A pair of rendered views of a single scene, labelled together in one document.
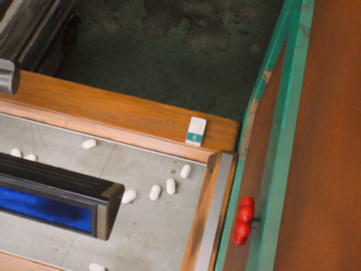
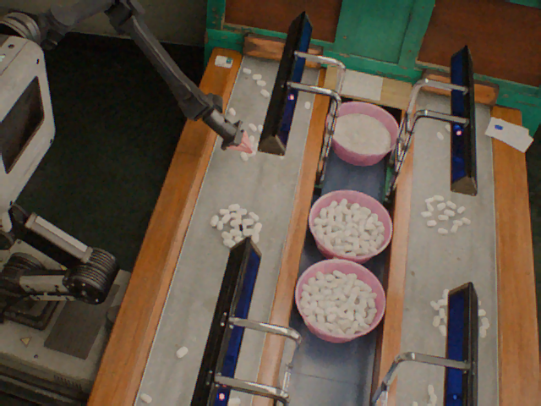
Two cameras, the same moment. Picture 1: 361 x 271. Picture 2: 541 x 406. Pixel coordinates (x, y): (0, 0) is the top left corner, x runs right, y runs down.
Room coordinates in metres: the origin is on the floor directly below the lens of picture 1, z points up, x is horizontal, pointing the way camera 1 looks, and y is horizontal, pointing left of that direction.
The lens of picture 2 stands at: (0.43, 2.09, 2.52)
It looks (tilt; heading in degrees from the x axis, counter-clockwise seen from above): 50 degrees down; 262
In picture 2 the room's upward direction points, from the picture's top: 9 degrees clockwise
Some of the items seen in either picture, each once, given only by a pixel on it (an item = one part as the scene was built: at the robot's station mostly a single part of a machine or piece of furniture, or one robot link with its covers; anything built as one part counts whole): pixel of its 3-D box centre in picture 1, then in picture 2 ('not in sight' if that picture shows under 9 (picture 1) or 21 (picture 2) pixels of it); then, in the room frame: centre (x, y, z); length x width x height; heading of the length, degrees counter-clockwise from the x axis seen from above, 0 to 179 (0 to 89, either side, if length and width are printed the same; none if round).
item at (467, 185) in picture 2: not in sight; (465, 112); (-0.38, 0.51, 1.08); 0.62 x 0.08 x 0.07; 78
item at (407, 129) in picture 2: not in sight; (425, 148); (-0.30, 0.49, 0.90); 0.20 x 0.19 x 0.45; 78
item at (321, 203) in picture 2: not in sight; (348, 232); (-0.05, 0.71, 0.72); 0.27 x 0.27 x 0.10
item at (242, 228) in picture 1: (246, 222); not in sight; (0.07, -0.06, 1.24); 0.04 x 0.02 x 0.04; 168
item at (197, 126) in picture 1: (195, 131); (223, 62); (0.36, -0.02, 0.77); 0.06 x 0.04 x 0.02; 168
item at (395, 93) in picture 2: not in sight; (368, 87); (-0.18, 0.07, 0.77); 0.33 x 0.15 x 0.01; 168
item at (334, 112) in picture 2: not in sight; (306, 123); (0.09, 0.41, 0.90); 0.20 x 0.19 x 0.45; 78
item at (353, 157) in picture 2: not in sight; (360, 136); (-0.14, 0.28, 0.72); 0.27 x 0.27 x 0.10
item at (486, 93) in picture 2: not in sight; (459, 87); (-0.53, 0.09, 0.83); 0.30 x 0.06 x 0.07; 168
